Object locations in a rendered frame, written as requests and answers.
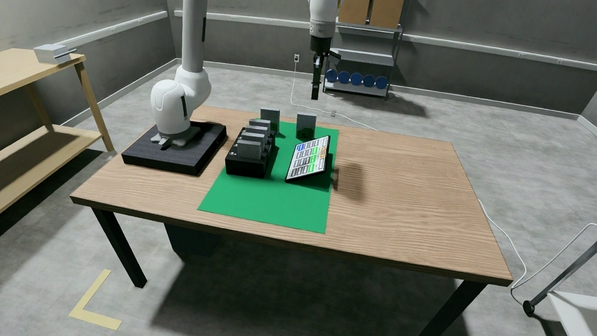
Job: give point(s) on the green mat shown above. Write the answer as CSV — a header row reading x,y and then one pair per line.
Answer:
x,y
300,204

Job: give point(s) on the black-framed status display screen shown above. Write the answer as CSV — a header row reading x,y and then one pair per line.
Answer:
x,y
309,159

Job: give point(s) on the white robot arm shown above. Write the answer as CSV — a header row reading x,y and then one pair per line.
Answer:
x,y
173,106

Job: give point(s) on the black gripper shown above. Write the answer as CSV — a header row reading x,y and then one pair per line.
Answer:
x,y
319,45

